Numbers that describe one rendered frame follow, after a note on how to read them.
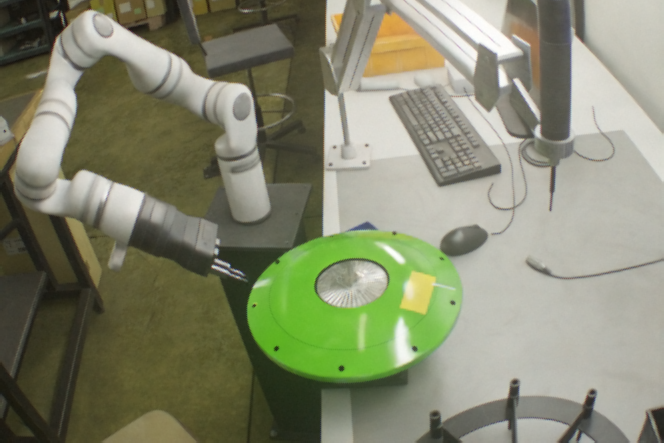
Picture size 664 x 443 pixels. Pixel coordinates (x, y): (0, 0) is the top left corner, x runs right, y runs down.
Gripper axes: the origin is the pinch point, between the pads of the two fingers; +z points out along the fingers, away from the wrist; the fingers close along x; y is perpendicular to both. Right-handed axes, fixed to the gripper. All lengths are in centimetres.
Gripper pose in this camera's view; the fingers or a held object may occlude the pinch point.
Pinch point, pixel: (247, 279)
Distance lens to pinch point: 89.8
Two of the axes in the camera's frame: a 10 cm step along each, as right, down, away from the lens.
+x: -0.4, -5.4, 8.4
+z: 8.9, 3.6, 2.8
